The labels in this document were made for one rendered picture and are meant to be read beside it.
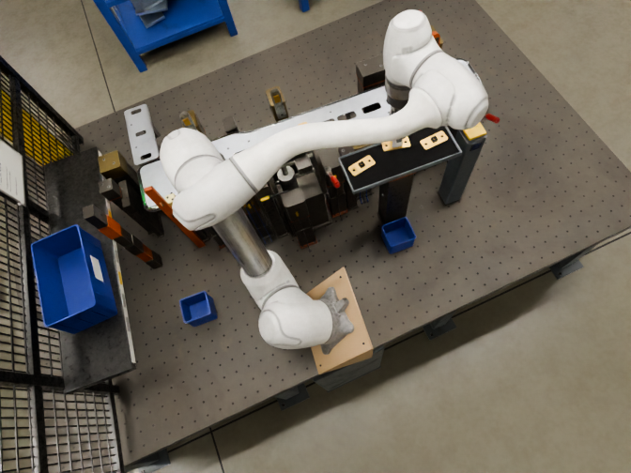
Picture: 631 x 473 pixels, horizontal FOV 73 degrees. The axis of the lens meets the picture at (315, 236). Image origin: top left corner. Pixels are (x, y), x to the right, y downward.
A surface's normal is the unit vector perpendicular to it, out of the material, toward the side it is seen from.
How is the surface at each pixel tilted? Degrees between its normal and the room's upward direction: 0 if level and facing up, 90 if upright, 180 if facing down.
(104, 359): 0
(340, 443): 0
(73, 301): 0
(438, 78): 16
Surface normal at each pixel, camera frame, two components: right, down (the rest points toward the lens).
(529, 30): -0.11, -0.39
